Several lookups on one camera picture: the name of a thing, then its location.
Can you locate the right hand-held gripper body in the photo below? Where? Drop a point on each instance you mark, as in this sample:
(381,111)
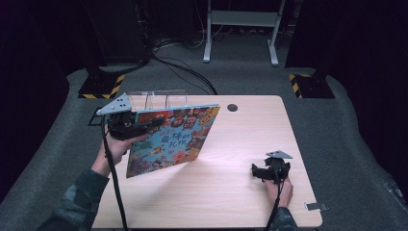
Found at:
(275,168)

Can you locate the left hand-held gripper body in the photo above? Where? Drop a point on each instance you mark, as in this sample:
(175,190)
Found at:
(120,123)

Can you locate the clear acrylic book rack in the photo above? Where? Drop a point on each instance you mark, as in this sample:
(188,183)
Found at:
(160,96)

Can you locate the colourful picture book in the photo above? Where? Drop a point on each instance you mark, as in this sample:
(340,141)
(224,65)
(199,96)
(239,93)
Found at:
(179,141)

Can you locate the person's right hand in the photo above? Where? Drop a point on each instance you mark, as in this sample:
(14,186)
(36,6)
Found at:
(284,192)

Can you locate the person's left hand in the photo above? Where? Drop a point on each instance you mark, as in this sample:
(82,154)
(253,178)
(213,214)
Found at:
(117,149)

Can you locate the black equipment case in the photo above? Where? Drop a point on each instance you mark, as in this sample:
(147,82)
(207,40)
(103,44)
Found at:
(122,32)

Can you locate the white metal stand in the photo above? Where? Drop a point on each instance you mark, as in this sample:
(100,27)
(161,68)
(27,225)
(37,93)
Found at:
(243,17)

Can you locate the black yellow striped base plate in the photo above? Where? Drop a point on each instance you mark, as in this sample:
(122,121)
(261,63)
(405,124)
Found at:
(102,88)
(312,86)

